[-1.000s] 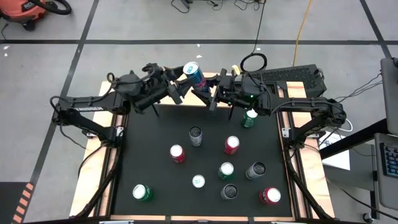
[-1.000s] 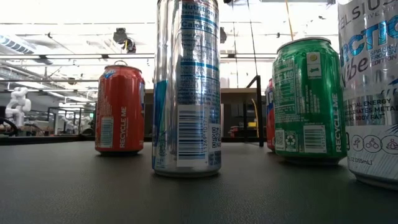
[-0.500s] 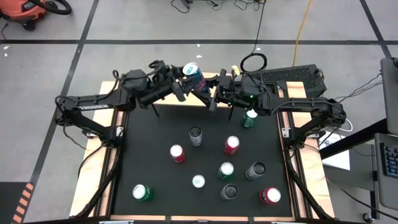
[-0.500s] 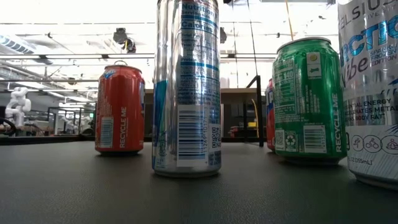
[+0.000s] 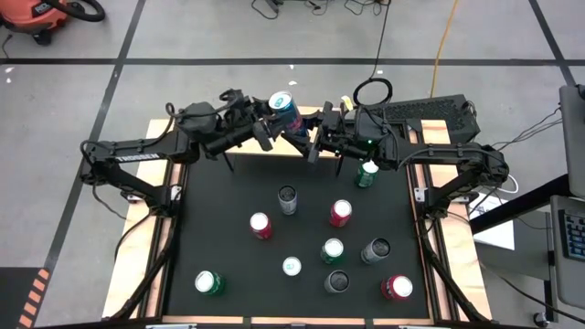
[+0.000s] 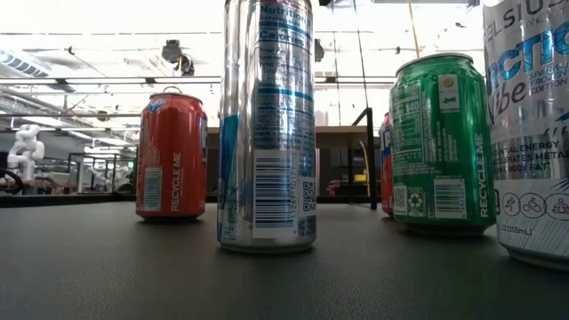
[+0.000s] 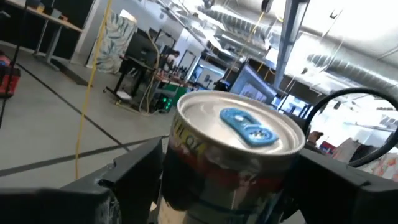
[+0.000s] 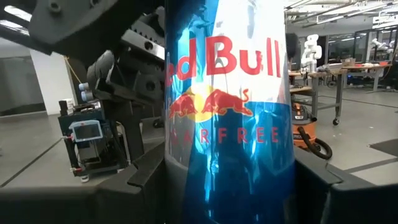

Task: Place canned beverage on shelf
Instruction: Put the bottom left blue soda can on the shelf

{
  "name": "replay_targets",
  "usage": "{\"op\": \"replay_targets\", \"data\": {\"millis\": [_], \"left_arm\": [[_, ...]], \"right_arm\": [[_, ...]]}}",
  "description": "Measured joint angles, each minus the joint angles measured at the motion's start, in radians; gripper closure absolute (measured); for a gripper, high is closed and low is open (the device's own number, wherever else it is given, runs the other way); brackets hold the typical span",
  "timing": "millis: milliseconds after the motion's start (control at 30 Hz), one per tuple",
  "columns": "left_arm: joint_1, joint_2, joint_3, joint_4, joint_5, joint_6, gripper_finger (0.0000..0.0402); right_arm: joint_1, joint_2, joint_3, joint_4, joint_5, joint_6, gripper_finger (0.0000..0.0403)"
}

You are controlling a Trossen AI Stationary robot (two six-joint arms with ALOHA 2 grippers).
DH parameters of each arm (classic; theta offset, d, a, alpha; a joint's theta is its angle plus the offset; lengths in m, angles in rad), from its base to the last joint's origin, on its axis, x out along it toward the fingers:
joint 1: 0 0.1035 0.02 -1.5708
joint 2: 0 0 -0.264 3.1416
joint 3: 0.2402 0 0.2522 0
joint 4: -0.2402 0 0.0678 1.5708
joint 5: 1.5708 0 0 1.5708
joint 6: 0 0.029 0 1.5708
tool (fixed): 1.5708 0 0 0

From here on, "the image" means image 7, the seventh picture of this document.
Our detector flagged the silver ventilation duct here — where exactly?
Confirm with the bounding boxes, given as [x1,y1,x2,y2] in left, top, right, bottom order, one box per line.
[306,52,398,94]

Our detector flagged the black computer monitor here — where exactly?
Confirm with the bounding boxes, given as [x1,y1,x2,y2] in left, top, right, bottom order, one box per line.
[124,30,159,68]

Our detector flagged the person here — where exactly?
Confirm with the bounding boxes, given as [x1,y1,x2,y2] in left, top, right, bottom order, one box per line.
[164,49,181,72]
[306,130,325,153]

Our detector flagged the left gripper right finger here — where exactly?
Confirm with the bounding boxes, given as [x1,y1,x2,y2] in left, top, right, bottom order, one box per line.
[281,147,398,224]

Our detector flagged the computer tower green lights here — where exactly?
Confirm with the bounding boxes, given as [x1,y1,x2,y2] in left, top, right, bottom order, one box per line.
[155,90,175,113]

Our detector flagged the black floor mat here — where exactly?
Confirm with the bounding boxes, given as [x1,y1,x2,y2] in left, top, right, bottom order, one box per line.
[51,57,91,86]

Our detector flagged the green bin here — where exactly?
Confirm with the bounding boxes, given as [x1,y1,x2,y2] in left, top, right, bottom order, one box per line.
[169,83,187,105]

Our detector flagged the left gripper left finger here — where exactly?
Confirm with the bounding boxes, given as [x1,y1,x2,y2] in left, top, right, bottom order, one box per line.
[0,136,164,224]

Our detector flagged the grey ceiling column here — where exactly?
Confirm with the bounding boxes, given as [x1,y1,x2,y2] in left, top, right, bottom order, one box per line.
[272,0,310,91]

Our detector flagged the yellow hanging cable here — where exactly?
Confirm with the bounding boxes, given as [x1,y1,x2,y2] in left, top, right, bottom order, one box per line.
[74,0,113,180]

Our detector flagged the lit display screen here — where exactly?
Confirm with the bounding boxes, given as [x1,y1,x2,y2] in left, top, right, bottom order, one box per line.
[229,63,277,103]

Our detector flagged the blue silver energy drink can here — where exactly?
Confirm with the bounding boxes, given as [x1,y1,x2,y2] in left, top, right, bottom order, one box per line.
[157,90,307,224]

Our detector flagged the leaf patterned partition panel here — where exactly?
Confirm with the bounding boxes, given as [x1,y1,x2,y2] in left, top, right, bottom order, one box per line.
[86,9,138,75]

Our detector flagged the floral patterned garment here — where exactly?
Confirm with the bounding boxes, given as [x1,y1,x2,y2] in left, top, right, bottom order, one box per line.
[331,136,398,183]

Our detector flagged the beige hanging cable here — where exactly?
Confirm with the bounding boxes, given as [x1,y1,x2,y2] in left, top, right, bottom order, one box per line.
[139,30,161,116]

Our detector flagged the black standing desk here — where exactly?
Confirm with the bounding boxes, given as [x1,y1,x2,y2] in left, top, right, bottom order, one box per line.
[104,55,156,100]

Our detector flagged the wooden top desk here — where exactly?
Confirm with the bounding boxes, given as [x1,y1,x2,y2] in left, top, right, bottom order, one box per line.
[4,0,83,63]

